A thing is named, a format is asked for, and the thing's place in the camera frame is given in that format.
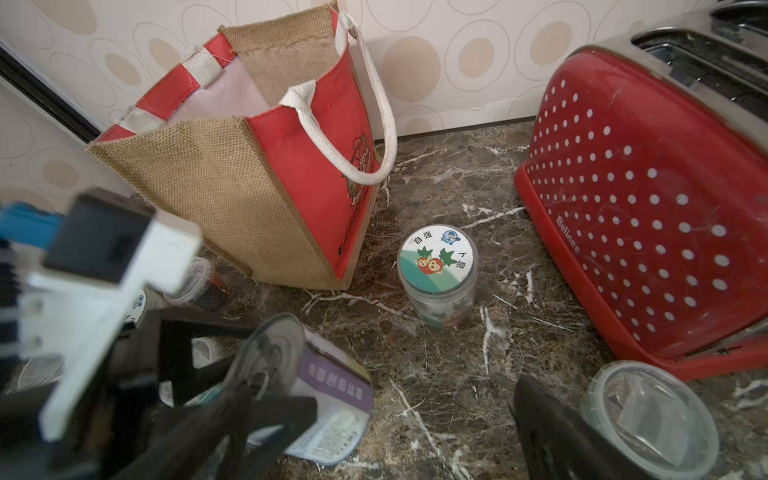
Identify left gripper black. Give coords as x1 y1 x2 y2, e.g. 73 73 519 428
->
0 239 253 480

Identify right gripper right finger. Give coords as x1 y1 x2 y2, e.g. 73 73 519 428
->
511 375 650 480

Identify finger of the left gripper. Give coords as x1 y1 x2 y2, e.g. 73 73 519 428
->
227 394 318 479

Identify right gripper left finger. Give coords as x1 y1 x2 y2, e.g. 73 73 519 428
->
114 384 252 479

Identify wide jar white label top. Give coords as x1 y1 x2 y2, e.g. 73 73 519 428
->
223 313 374 467

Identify seed jar yellow label back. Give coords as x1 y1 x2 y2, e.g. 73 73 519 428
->
580 361 720 479

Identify wide jar strawberry label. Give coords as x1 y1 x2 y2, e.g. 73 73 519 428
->
397 224 480 329

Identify red burlap canvas bag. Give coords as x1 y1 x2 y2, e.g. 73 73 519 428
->
88 2 397 290

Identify seed jar green label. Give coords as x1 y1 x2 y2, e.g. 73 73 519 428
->
158 337 223 408

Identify wide jar pineapple lid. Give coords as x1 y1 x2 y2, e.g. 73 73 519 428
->
123 287 169 328

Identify wide jar purple flower label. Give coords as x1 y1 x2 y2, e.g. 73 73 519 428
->
4 354 64 393

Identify small jar teal label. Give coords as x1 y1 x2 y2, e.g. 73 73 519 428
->
163 257 229 312

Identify red silver toaster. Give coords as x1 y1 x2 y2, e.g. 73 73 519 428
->
515 1 767 380

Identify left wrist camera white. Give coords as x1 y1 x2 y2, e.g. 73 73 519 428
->
1 188 203 442

